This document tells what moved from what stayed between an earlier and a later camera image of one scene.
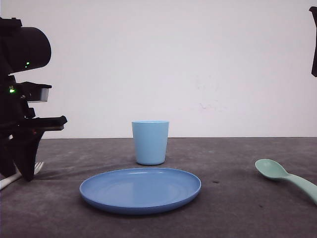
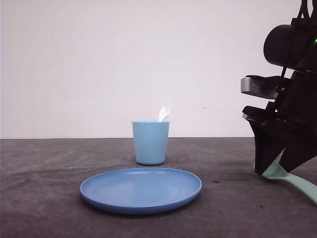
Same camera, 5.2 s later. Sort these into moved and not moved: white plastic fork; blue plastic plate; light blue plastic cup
Moved: white plastic fork
Not moved: light blue plastic cup; blue plastic plate
